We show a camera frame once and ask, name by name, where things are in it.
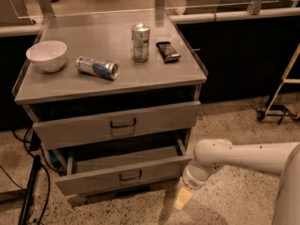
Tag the silver green upright can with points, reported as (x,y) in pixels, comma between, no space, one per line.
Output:
(140,35)

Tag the grey metal drawer cabinet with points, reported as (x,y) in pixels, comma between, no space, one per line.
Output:
(107,37)

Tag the blue silver can lying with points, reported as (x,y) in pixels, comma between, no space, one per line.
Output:
(93,67)

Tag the white bowl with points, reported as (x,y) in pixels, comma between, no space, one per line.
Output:
(48,56)

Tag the black bar on floor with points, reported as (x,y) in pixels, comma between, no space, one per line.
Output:
(28,197)

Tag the grey top drawer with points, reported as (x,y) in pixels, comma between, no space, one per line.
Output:
(116,125)

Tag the yellow wheeled cart frame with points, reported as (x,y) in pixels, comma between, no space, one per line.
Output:
(272,107)

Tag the grey drawer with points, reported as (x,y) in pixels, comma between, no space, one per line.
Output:
(129,170)
(116,125)

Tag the white horizontal rail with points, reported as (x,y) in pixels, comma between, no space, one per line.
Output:
(235,15)

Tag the dark chocolate bar wrapper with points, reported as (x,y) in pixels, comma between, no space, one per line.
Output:
(167,51)

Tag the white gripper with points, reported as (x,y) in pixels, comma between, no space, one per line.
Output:
(191,181)

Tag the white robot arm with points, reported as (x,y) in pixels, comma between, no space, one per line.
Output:
(278,159)

